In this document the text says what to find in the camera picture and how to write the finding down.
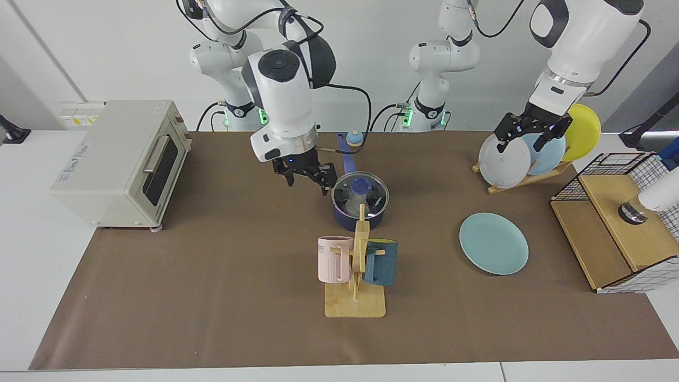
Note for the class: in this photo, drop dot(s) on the glass lid with blue knob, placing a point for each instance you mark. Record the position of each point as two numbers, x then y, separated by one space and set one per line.
362 185

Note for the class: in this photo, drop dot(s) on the light blue plate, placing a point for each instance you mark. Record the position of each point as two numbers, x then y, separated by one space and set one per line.
549 156

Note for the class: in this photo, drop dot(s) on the grey plate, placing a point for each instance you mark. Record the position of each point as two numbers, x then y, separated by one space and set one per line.
504 167

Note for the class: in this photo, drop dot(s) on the wooden plate rack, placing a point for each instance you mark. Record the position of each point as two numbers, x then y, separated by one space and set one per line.
509 187

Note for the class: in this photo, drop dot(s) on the yellow plate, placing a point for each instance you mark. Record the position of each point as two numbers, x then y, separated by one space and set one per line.
586 130

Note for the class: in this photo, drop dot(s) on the teal plate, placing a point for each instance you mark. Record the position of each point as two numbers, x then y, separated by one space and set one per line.
493 244

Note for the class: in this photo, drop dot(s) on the small blue round thing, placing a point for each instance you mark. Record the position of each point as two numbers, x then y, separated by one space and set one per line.
355 139

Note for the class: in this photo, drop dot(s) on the pink cup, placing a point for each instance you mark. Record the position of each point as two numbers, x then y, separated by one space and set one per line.
331 262

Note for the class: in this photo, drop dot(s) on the dark teal cup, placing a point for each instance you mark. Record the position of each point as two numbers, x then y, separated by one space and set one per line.
384 265

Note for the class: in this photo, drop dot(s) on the wooden cup stand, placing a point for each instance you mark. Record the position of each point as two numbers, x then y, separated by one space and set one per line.
355 305

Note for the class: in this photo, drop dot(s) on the blue object at basket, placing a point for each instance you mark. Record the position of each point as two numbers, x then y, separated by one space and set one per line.
671 155

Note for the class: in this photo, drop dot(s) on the brown table cloth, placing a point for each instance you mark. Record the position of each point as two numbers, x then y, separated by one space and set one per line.
212 318

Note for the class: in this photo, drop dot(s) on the pale toaster oven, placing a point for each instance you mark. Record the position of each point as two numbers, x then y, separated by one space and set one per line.
101 170

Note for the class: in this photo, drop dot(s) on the black table clamp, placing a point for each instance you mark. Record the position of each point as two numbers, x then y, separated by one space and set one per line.
13 132

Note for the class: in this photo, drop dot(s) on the white wall socket strip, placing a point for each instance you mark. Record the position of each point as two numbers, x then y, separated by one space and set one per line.
79 115

